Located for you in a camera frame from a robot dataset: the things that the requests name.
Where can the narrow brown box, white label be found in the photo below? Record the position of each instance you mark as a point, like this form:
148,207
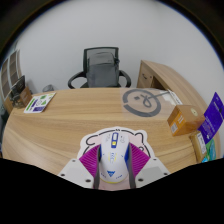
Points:
199,146

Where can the wooden side desk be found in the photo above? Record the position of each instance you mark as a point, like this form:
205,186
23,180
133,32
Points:
166,76

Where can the purple product package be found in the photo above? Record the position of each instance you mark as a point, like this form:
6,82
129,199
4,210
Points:
212,120

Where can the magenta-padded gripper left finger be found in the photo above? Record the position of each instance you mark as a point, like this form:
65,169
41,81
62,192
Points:
75,172

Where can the white computer mouse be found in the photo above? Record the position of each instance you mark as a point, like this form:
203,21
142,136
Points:
114,158

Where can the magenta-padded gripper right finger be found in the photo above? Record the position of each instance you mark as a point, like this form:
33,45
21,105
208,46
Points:
152,170

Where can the green and blue card pack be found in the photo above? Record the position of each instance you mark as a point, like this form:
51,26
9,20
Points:
212,151

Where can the orange-brown cardboard box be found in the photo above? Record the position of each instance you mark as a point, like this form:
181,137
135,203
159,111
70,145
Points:
185,120

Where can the grey backpack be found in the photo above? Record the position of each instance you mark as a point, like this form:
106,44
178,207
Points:
102,70

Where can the wooden shelf cabinet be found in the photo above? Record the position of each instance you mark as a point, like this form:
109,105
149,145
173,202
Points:
10,71

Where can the black mesh office chair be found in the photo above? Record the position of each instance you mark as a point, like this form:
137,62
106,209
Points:
100,50

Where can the black plastic crate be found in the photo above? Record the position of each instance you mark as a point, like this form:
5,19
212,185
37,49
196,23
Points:
18,85

